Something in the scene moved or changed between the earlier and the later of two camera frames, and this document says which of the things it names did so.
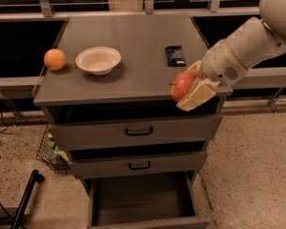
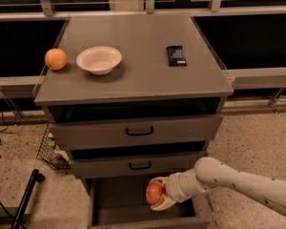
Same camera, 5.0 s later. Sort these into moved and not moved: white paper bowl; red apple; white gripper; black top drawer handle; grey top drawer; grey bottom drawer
Moved: red apple; white gripper
Not moved: white paper bowl; grey top drawer; grey bottom drawer; black top drawer handle
